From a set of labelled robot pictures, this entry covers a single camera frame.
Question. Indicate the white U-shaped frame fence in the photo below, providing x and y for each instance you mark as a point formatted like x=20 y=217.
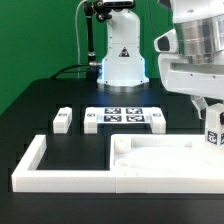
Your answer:
x=27 y=177

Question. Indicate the marker base plate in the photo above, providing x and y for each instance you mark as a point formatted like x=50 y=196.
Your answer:
x=122 y=115

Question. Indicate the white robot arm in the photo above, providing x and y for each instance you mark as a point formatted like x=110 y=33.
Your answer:
x=190 y=55

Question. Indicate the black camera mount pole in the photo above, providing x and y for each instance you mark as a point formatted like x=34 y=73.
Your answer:
x=92 y=72

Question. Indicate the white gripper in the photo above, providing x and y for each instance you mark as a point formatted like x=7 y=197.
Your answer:
x=199 y=80

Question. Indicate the white desk top tray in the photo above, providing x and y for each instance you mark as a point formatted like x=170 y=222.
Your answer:
x=169 y=163

